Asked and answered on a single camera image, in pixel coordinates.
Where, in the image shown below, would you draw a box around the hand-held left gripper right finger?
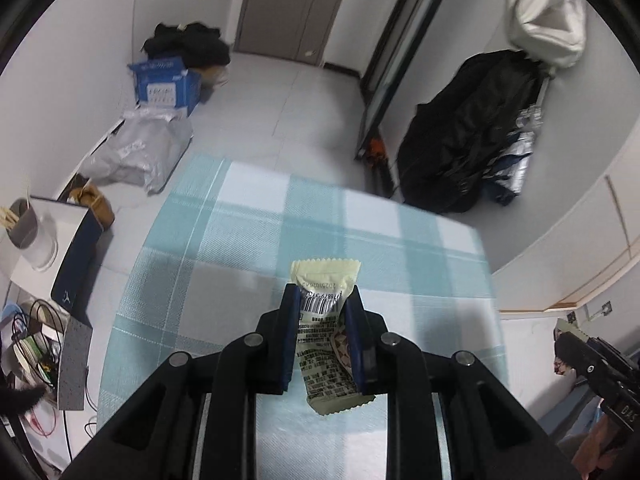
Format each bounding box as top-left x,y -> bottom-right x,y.
345,286 -> 577,480

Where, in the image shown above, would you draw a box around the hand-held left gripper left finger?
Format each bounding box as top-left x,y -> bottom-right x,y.
62,282 -> 301,480

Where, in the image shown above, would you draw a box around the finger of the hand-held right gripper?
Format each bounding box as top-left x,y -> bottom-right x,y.
556,333 -> 602,377

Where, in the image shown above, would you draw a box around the pale yellow snack packet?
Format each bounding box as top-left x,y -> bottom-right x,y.
291,257 -> 376,416

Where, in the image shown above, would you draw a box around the white shoulder bag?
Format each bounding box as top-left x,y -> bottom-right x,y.
505,0 -> 588,71

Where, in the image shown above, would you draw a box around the person's right hand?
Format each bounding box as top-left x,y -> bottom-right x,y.
570,416 -> 635,479

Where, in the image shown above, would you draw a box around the blue checked tablecloth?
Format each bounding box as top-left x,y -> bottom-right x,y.
97,154 -> 511,480

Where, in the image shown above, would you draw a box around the orange black tool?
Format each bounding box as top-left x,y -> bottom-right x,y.
365,137 -> 396,196

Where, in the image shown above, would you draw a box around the silver folded umbrella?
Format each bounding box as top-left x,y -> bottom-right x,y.
482,105 -> 543,206

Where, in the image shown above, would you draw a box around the grey speckled box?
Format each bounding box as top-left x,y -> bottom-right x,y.
56,312 -> 94,412

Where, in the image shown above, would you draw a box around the white and navy box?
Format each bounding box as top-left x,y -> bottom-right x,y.
10,195 -> 108,321

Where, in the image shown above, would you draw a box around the black jacket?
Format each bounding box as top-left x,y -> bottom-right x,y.
397,49 -> 546,213

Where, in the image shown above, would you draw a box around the brown shoe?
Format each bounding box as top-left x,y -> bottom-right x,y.
67,182 -> 116,231

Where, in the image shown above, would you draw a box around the grey plastic bag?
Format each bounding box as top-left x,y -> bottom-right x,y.
80,107 -> 195,196

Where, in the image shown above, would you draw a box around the clear glass jar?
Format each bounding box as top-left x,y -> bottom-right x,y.
20,212 -> 61,271

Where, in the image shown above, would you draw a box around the blue cardboard box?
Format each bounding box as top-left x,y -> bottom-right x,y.
127,56 -> 203,113

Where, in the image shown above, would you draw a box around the grey cup with chopsticks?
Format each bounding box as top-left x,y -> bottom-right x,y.
0,197 -> 40,251

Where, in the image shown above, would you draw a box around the pile of black clothes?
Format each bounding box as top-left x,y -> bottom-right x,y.
140,21 -> 232,68

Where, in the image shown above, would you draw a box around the grey brown door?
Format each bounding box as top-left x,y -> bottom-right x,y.
235,0 -> 358,68

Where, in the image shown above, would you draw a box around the black cables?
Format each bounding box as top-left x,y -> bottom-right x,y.
10,297 -> 71,391

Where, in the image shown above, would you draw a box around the black sliding door frame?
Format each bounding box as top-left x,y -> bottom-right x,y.
355,0 -> 466,161

